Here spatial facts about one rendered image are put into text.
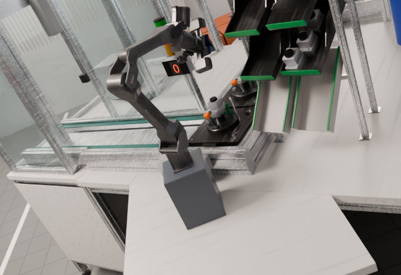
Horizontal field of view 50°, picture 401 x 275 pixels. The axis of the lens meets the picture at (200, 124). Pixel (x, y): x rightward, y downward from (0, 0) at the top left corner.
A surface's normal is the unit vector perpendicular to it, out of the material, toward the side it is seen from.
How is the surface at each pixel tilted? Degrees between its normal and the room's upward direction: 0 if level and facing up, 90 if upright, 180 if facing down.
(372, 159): 0
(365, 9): 90
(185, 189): 90
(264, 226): 0
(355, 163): 0
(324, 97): 45
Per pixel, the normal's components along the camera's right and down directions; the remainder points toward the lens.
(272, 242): -0.36, -0.82
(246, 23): -0.58, -0.51
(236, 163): -0.46, 0.57
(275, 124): -0.68, -0.18
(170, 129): 0.42, -0.30
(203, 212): 0.11, 0.43
